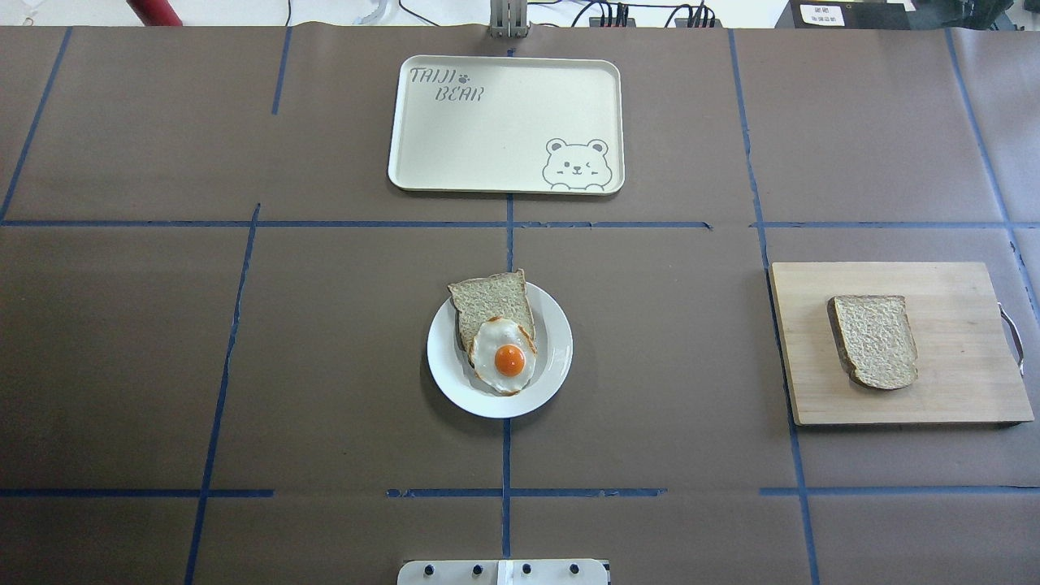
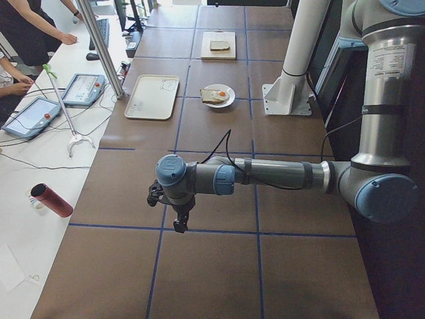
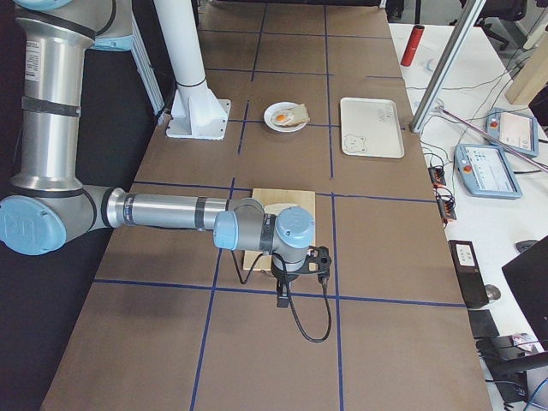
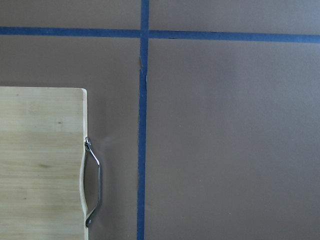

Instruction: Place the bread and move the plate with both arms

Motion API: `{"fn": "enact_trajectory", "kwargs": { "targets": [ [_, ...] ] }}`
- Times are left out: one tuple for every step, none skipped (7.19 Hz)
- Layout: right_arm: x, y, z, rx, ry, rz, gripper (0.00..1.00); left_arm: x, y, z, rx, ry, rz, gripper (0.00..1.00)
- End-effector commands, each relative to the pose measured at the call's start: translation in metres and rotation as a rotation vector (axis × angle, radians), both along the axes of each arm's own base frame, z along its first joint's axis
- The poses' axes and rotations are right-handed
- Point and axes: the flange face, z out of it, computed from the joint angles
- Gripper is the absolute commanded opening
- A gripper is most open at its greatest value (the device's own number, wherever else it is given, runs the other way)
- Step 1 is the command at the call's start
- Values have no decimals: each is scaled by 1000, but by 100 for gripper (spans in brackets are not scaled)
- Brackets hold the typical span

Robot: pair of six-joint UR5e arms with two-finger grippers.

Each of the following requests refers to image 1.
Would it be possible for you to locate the white round plate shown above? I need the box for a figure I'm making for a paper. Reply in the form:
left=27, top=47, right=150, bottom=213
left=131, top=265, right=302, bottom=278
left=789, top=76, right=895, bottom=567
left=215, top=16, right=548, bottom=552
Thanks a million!
left=427, top=283, right=573, bottom=418

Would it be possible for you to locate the fried egg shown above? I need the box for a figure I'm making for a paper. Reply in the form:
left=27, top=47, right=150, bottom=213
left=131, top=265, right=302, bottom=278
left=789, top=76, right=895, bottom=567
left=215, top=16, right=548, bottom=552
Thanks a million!
left=469, top=316, right=536, bottom=396

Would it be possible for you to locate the brown bread slice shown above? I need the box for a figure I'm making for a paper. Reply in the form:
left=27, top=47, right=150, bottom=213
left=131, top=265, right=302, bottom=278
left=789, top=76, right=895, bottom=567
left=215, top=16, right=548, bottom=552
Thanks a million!
left=827, top=295, right=920, bottom=390

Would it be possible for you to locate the cream bear serving tray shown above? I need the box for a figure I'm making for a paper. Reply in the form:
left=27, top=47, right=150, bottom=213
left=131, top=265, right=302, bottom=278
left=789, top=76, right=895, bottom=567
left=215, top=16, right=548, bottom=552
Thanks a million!
left=388, top=55, right=626, bottom=196

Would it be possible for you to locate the black box with label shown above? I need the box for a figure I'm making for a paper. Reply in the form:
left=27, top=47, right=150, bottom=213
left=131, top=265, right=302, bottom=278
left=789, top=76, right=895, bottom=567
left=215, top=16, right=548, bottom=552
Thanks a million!
left=775, top=1, right=911, bottom=30

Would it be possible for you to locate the wooden cutting board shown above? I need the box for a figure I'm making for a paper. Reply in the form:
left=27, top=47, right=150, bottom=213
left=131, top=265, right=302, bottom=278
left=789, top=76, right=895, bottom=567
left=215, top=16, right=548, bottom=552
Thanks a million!
left=770, top=262, right=1035, bottom=426

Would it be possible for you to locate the red cylinder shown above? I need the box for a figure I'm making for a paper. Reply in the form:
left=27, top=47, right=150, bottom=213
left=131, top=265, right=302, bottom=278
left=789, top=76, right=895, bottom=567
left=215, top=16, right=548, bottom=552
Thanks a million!
left=126, top=0, right=183, bottom=27

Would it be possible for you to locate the aluminium frame post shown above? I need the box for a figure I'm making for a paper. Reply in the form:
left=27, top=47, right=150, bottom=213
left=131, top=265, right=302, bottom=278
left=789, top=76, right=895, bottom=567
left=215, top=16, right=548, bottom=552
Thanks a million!
left=489, top=0, right=530, bottom=39

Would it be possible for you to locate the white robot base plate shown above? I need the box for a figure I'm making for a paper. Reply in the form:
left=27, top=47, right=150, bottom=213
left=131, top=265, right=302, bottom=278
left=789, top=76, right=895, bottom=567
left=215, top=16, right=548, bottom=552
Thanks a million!
left=396, top=558, right=612, bottom=584

